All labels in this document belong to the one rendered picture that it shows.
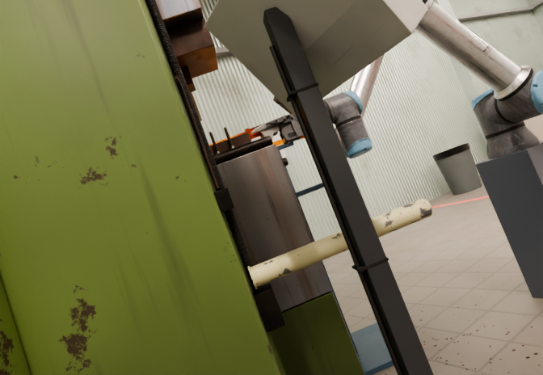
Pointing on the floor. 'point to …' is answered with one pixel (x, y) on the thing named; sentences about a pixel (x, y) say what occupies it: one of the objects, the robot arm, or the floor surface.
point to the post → (347, 195)
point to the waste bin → (458, 169)
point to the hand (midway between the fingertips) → (254, 132)
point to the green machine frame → (111, 193)
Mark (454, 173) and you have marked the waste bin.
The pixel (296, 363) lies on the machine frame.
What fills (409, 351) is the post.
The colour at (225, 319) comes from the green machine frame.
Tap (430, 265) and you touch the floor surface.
